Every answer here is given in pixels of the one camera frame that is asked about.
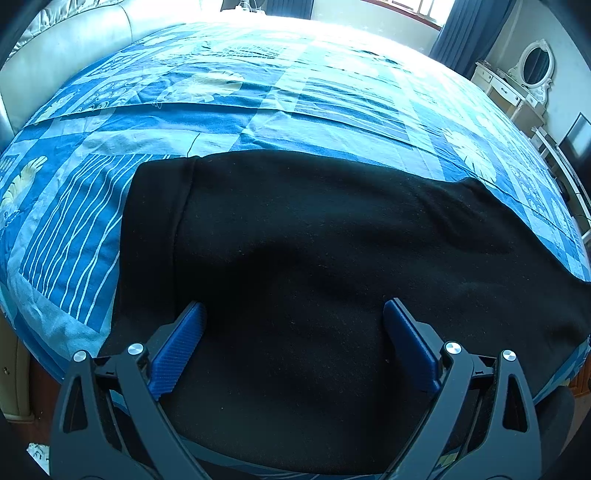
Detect white rack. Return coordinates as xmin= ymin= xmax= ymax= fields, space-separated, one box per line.
xmin=531 ymin=124 xmax=591 ymax=209

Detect window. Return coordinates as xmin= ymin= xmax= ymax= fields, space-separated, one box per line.
xmin=360 ymin=0 xmax=459 ymax=22

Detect white paper scrap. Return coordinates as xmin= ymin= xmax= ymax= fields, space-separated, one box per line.
xmin=25 ymin=442 xmax=52 ymax=468

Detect blue curtain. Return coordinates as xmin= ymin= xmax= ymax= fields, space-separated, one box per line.
xmin=429 ymin=0 xmax=516 ymax=77
xmin=265 ymin=0 xmax=315 ymax=20

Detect cream bed frame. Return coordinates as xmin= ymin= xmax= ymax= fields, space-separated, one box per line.
xmin=0 ymin=318 xmax=37 ymax=422

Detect oval mirror white frame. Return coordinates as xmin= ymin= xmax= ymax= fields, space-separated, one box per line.
xmin=508 ymin=39 xmax=555 ymax=105

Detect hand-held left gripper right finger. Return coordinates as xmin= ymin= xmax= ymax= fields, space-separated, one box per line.
xmin=382 ymin=298 xmax=544 ymax=480

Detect blue patterned bed sheet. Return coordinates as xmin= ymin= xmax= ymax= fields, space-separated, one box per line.
xmin=0 ymin=18 xmax=591 ymax=407

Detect cream leather tufted headboard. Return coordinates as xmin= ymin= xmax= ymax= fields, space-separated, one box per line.
xmin=0 ymin=0 xmax=154 ymax=136

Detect black pants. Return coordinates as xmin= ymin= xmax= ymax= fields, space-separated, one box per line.
xmin=95 ymin=148 xmax=591 ymax=478

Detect dark framed panel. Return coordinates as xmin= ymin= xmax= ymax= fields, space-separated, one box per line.
xmin=558 ymin=113 xmax=591 ymax=160

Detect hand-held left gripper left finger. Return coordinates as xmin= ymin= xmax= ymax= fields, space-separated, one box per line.
xmin=50 ymin=301 xmax=208 ymax=480

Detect white dressing table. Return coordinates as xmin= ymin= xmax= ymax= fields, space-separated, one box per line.
xmin=471 ymin=60 xmax=539 ymax=136

